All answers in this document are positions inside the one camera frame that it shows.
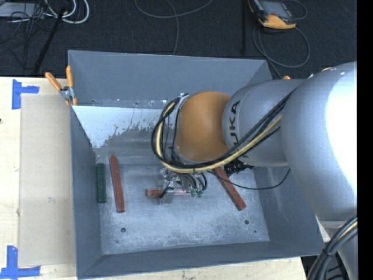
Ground red-brown block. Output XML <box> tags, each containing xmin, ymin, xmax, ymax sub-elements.
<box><xmin>212</xmin><ymin>166</ymin><xmax>247</xmax><ymax>212</ymax></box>
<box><xmin>108</xmin><ymin>155</ymin><xmax>126</xmax><ymax>214</ymax></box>
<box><xmin>145</xmin><ymin>187</ymin><xmax>191</xmax><ymax>199</ymax></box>

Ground grey metal bin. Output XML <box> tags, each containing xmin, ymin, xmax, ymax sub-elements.
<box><xmin>67</xmin><ymin>50</ymin><xmax>326</xmax><ymax>280</ymax></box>

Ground dark green flat block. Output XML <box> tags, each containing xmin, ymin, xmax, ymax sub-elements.
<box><xmin>96</xmin><ymin>163</ymin><xmax>108</xmax><ymax>204</ymax></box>

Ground pale flat board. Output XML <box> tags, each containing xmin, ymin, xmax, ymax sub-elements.
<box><xmin>17</xmin><ymin>93</ymin><xmax>78</xmax><ymax>270</ymax></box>

